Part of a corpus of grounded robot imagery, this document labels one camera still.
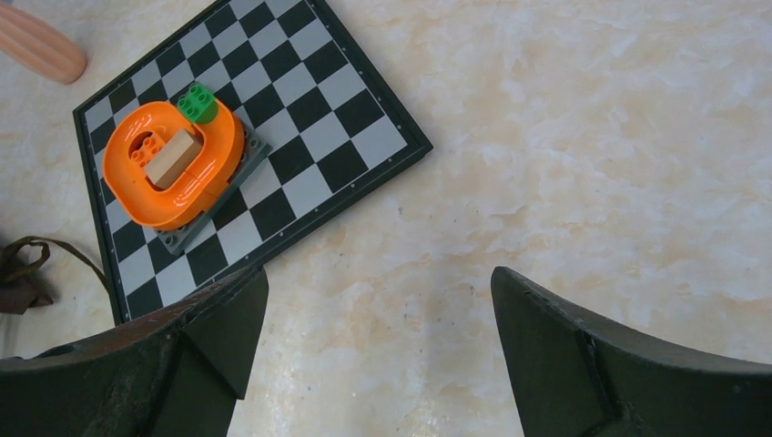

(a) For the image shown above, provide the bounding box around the peach ribbed vase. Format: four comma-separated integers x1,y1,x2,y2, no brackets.
1,2,87,85

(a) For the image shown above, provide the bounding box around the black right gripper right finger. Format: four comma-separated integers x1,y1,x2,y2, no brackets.
491,267,771,436

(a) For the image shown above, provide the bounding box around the brown ribbon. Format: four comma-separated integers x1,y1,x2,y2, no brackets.
0,236,110,303

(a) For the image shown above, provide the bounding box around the orange toy ring piece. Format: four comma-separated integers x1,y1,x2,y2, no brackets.
101,99,247,232

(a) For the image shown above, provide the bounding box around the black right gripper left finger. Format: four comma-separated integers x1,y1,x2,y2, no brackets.
1,267,269,436

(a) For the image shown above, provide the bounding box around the grey toy baseplate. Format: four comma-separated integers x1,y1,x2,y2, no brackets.
156,121,272,256

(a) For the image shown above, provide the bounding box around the green toy brick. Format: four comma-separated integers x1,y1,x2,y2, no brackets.
176,82,218,125

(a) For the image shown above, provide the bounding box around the black white chessboard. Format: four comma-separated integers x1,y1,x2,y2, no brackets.
73,1,432,324

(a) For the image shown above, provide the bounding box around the tan wooden block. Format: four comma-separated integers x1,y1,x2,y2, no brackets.
145,129,203,189

